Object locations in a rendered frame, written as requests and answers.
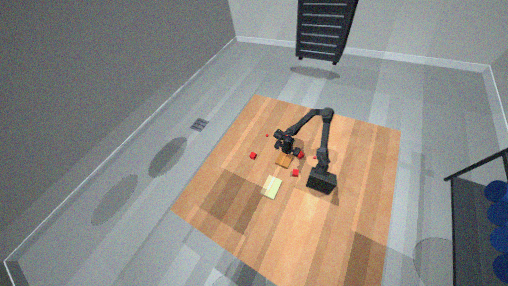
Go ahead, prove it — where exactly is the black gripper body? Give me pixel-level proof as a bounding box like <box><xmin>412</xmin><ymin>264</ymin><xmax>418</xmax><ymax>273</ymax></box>
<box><xmin>274</xmin><ymin>140</ymin><xmax>301</xmax><ymax>157</ymax></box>

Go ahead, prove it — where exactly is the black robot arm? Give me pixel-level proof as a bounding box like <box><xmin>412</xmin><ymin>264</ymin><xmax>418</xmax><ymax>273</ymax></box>
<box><xmin>273</xmin><ymin>107</ymin><xmax>334</xmax><ymax>176</ymax></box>

